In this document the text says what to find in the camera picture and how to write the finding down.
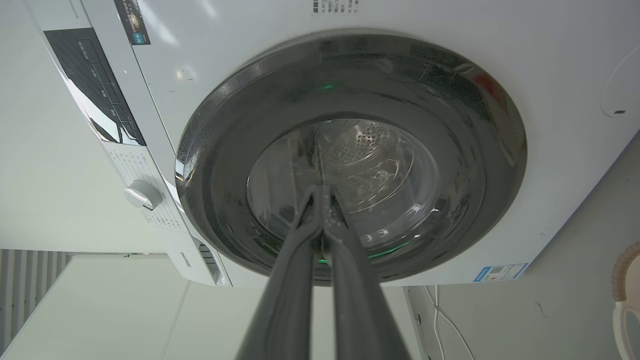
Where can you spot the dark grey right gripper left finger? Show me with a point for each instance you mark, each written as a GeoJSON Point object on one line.
{"type": "Point", "coordinates": [290, 300]}

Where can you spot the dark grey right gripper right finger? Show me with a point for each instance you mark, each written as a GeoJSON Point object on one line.
{"type": "Point", "coordinates": [357, 305]}

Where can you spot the blue energy label sticker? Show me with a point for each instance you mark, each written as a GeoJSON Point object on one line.
{"type": "Point", "coordinates": [500, 272]}

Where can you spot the round grey washing machine door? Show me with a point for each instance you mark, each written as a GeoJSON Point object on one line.
{"type": "Point", "coordinates": [240, 130]}

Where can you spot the silver washing machine dial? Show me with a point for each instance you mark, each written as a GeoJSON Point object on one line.
{"type": "Point", "coordinates": [143, 194]}

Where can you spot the white front-loading washing machine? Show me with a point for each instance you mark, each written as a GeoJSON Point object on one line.
{"type": "Point", "coordinates": [210, 75]}

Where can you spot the white slatted radiator panel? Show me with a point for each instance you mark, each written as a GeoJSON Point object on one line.
{"type": "Point", "coordinates": [25, 285]}

